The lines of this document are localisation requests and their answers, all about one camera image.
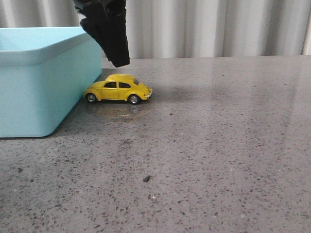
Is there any white pleated curtain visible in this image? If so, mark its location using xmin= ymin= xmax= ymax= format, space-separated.
xmin=0 ymin=0 xmax=311 ymax=58

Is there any small black debris piece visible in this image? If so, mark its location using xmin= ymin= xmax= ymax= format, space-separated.
xmin=143 ymin=175 xmax=151 ymax=182

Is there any yellow toy beetle car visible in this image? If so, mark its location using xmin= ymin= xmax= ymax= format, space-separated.
xmin=83 ymin=74 xmax=153 ymax=104

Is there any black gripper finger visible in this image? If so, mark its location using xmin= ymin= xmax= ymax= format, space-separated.
xmin=74 ymin=0 xmax=130 ymax=67

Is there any light blue plastic box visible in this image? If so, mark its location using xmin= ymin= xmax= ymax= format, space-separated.
xmin=0 ymin=27 xmax=102 ymax=138

